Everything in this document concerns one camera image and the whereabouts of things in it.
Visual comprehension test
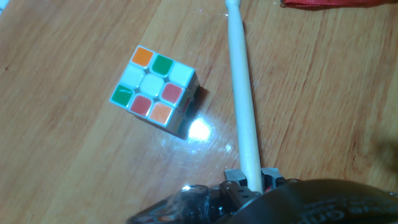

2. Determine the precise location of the red fabric drum strap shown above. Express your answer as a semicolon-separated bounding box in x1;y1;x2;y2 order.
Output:
280;0;398;9

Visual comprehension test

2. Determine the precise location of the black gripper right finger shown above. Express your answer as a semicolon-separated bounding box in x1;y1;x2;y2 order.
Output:
260;167;287;192

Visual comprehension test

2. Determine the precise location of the pale wooden drumstick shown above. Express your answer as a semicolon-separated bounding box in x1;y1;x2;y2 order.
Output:
225;0;264;194

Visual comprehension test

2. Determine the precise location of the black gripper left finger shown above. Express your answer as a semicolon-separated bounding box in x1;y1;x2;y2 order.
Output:
219;169;261;208

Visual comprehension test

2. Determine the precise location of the white Rubik's cube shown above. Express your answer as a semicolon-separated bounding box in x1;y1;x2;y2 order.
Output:
108;45;200;140

